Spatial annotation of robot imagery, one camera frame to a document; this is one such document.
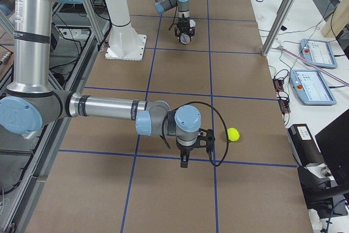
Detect reacher grabber stick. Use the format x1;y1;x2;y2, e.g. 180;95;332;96
277;45;349;86

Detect upper teach pendant tablet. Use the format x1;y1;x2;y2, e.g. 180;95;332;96
300;39;338;69

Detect black computer monitor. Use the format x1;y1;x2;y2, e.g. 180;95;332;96
315;110;348;184

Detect aluminium frame post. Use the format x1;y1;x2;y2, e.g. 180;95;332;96
261;0;295;57

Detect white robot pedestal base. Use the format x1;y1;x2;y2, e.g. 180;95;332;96
105;0;147;61

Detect teach pendant tablet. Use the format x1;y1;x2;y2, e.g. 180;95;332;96
290;70;336;106
300;39;338;69

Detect black box with white label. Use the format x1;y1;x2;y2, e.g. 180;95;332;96
287;123;324;166

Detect white blue tennis ball can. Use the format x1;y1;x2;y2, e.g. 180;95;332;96
179;20;196;45

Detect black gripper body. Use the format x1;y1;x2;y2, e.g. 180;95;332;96
176;17;193;33
176;142;196;157

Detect small orange black circuit device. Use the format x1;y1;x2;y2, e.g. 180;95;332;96
273;77;290;115

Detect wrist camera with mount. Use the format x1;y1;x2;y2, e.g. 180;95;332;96
195;128;215;156

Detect lower teach pendant tablet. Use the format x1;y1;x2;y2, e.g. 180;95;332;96
290;70;336;106

